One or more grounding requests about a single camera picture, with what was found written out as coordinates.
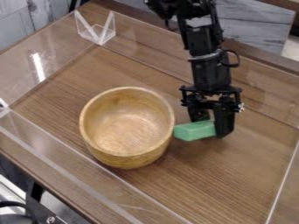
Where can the green rectangular block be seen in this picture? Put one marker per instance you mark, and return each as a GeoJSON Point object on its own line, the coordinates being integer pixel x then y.
{"type": "Point", "coordinates": [195, 130]}

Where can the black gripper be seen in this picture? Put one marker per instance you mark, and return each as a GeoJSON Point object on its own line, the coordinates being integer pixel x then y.
{"type": "Point", "coordinates": [211, 92]}

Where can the brown wooden bowl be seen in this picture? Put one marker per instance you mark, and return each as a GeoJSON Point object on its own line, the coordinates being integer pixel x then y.
{"type": "Point", "coordinates": [125, 124]}

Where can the black table leg frame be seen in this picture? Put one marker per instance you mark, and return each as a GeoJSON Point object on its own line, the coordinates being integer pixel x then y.
{"type": "Point", "coordinates": [21, 206]}

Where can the clear acrylic tray wall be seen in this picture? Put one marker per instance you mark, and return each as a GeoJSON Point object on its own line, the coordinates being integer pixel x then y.
{"type": "Point", "coordinates": [74, 178]}

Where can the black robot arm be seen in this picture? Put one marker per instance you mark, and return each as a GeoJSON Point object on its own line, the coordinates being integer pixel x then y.
{"type": "Point", "coordinates": [197, 25]}

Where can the clear acrylic corner bracket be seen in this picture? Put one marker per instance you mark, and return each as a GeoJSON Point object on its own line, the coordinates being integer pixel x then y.
{"type": "Point", "coordinates": [98, 34]}

